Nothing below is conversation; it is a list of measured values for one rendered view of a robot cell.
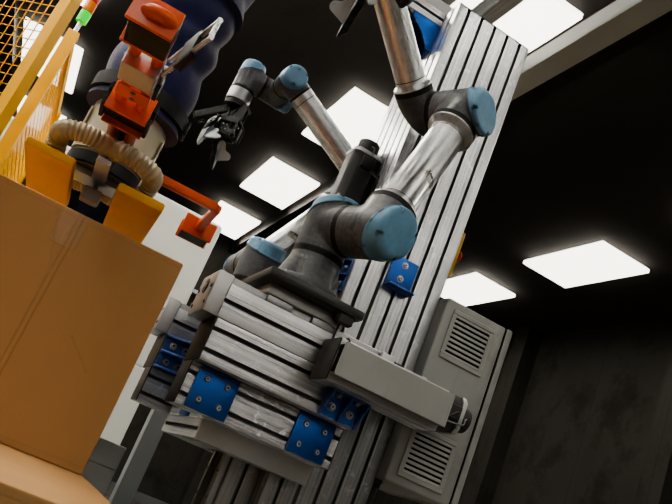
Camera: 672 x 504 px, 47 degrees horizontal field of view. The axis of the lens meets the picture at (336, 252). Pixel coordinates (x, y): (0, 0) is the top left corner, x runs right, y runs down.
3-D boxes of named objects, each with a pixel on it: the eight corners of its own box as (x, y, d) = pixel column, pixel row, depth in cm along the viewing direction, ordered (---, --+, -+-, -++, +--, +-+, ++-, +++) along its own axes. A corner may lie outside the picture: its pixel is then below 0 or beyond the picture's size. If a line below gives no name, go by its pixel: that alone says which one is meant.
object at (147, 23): (118, 39, 118) (133, 14, 120) (162, 64, 120) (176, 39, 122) (124, 14, 111) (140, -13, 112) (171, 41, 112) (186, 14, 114)
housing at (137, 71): (114, 77, 130) (126, 55, 132) (151, 97, 132) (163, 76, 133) (119, 60, 124) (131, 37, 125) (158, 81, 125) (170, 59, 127)
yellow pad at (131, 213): (101, 225, 184) (111, 207, 185) (140, 244, 186) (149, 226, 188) (115, 189, 153) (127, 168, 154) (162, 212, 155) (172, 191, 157)
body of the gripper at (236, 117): (231, 134, 228) (247, 101, 232) (205, 127, 230) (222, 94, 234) (237, 147, 235) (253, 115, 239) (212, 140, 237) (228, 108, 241)
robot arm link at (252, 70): (272, 67, 239) (248, 52, 237) (258, 96, 236) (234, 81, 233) (264, 76, 246) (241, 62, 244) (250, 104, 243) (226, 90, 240)
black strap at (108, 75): (85, 107, 182) (93, 93, 183) (174, 154, 188) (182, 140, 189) (91, 69, 161) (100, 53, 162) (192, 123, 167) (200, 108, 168)
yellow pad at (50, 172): (25, 188, 179) (35, 170, 181) (65, 208, 182) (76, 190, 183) (23, 143, 148) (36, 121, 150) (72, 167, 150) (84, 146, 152)
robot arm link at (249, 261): (238, 271, 208) (258, 227, 213) (224, 277, 221) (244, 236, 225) (277, 291, 212) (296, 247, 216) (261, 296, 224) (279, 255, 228)
